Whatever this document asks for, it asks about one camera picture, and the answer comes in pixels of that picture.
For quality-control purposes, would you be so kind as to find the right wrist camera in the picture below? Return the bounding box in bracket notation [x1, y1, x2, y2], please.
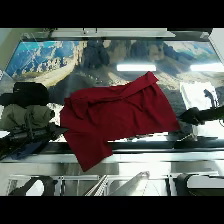
[203, 88, 218, 108]

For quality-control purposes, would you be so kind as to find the olive green garment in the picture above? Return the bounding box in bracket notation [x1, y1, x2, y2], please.
[0, 103, 56, 132]

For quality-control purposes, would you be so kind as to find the white garment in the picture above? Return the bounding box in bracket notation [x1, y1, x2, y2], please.
[179, 81, 224, 139]

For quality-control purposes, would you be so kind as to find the blue garment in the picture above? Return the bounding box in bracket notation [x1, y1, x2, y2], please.
[5, 139, 52, 160]

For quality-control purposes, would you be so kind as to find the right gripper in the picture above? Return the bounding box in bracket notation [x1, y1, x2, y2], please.
[179, 106, 205, 127]

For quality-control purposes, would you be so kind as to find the silver frame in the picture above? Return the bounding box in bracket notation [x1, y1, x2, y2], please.
[0, 28, 224, 197]

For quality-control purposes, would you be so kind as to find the red T-shirt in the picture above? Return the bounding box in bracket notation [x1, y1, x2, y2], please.
[59, 71, 182, 173]

